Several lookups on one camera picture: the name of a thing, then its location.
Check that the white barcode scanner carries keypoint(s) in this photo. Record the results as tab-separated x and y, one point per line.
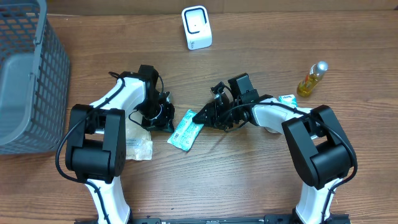
197	27

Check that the white orange snack packet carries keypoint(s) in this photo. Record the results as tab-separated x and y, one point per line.
139	145

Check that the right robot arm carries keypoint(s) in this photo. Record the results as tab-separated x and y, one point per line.
320	150

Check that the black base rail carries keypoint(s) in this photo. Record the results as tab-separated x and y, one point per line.
217	221

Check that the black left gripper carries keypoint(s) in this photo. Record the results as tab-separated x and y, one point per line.
166	124

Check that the small teal packet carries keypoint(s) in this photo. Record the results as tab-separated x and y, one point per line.
289	100

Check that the yellow oil bottle silver cap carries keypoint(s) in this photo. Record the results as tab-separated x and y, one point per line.
316	74

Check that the teal tissue pack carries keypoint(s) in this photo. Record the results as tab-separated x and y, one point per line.
186	132

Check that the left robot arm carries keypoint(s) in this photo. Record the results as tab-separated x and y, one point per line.
95	143

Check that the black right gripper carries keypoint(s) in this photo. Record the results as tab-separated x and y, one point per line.
215	118

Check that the dark grey plastic mesh basket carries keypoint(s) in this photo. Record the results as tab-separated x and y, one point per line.
35	78

